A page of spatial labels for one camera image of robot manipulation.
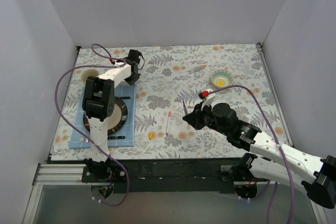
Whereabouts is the purple marker pen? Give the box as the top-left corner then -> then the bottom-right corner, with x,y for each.
182,101 -> 187,114

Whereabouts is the white pink marker pen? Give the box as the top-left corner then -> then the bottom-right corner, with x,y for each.
165,111 -> 172,135

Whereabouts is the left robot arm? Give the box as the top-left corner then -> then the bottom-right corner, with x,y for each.
82,49 -> 144,182

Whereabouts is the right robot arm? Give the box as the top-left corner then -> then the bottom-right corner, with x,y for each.
183,103 -> 335,209

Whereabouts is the grey orange marker pen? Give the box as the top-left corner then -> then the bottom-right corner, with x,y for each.
190,65 -> 206,73

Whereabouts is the yellow patterned bowl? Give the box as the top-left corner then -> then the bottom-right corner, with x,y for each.
211,69 -> 234,88

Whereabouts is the beige ceramic mug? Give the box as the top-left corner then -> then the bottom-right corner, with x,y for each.
80,69 -> 99,83

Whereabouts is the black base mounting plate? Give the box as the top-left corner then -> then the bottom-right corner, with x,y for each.
81,158 -> 267,198

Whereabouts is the blue checked cloth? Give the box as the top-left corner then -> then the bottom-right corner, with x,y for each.
69,85 -> 135,149

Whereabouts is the silver fork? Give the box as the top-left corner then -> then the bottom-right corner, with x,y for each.
79,137 -> 89,142

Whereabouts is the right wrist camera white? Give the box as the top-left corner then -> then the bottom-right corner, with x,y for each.
198,89 -> 216,111

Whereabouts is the purple cable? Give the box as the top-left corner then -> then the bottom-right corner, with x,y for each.
236,179 -> 279,224
207,84 -> 296,224
55,43 -> 131,206

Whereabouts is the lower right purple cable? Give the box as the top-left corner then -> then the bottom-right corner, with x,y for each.
236,179 -> 279,224

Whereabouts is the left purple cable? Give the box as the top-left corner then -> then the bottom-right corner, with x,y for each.
55,43 -> 131,206

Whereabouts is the aluminium frame rail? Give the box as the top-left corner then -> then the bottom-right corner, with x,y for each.
22,163 -> 87,224

